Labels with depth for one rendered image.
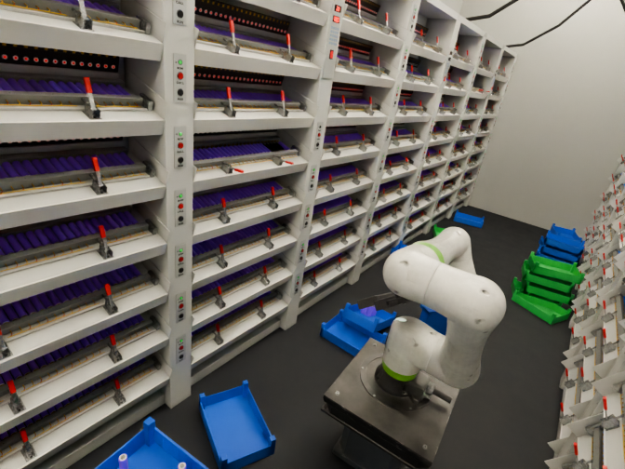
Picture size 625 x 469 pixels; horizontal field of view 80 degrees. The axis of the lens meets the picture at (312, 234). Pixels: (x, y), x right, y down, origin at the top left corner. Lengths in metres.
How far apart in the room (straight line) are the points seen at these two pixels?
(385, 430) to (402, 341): 0.27
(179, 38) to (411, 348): 1.11
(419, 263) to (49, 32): 0.93
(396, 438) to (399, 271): 0.57
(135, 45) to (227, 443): 1.33
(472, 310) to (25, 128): 1.02
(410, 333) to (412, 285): 0.38
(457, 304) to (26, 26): 1.04
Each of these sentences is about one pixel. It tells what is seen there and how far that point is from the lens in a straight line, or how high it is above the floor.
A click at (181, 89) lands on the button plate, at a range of 1.16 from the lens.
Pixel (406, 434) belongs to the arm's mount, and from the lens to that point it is 1.30.
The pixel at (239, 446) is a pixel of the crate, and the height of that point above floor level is 0.00.
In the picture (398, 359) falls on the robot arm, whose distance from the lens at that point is 1.29.
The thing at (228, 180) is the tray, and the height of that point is 0.91.
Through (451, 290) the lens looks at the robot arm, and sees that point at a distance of 0.88.
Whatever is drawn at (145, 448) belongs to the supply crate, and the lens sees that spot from 1.14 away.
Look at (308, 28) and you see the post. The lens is 1.69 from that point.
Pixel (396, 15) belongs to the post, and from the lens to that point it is 2.29.
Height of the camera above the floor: 1.31
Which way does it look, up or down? 24 degrees down
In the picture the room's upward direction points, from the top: 9 degrees clockwise
